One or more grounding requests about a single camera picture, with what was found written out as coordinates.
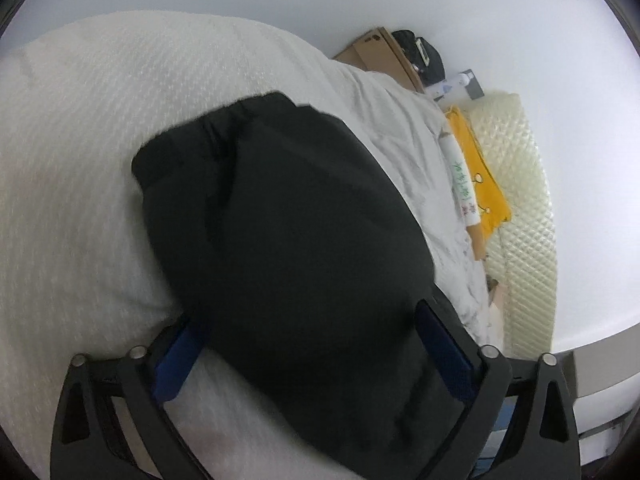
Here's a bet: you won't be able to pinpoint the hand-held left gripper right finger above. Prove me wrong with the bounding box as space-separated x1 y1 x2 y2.
415 299 583 480

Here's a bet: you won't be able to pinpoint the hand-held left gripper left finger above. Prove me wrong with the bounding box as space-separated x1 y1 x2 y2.
50 314 211 480

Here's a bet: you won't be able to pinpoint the black pants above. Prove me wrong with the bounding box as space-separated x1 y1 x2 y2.
131 91 493 480

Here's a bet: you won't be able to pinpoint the cream quilted mattress pad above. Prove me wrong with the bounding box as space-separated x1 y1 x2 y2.
462 91 558 358

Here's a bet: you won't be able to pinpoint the white printed tube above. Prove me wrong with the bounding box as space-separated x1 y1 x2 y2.
439 132 482 228

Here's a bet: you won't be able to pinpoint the white wrinkled bed sheet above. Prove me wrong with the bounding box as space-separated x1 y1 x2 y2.
327 57 501 356

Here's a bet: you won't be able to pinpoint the yellow cloth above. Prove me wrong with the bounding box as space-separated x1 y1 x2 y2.
445 105 513 236

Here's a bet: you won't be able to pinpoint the white textured blanket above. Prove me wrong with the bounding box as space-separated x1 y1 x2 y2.
0 10 441 480

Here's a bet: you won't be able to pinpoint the white spray bottle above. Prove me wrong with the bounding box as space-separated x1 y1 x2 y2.
426 73 475 102

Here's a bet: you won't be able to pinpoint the black bag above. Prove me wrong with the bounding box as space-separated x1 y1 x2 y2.
391 30 446 86

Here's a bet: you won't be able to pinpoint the brown cardboard box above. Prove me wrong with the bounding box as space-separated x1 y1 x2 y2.
332 26 426 95

